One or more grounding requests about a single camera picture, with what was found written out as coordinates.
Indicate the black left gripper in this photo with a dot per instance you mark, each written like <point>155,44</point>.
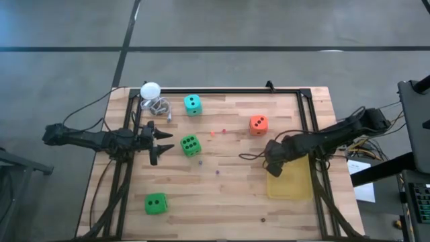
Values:
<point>148,141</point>

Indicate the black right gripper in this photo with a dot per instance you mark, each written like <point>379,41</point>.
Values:
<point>276,153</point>

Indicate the large green foam die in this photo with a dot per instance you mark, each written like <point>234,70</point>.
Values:
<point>156,203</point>
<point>191,145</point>

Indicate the large orange foam die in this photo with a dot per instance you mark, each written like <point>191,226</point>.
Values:
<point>258,125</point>

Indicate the large teal foam die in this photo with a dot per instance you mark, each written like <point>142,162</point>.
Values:
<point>193,105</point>

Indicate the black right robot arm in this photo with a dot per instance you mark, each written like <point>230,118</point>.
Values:
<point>336,134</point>

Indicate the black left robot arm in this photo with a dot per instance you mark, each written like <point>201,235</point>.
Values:
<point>87,138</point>

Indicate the yellow translucent plastic bin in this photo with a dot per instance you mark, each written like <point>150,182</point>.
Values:
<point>292,185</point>

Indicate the white mushroom-shaped lamp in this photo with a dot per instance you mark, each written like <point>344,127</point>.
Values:
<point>150,90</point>

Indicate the white paper sheet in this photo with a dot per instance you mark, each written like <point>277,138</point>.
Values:
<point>364,191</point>

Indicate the black crossbar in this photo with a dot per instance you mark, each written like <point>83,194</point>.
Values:
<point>379,169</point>

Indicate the small yellow object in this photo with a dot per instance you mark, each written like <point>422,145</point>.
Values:
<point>398,224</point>

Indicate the grey metal stand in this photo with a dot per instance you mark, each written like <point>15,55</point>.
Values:
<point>20,161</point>

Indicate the grey equipment cart panel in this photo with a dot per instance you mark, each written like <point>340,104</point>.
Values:
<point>416,127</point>

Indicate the black pole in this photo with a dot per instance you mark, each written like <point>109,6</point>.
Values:
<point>422,84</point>

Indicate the small black bracket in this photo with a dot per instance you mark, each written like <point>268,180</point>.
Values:
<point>269,86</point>

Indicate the black aluminium frame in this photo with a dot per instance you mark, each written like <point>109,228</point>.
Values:
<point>235,91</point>

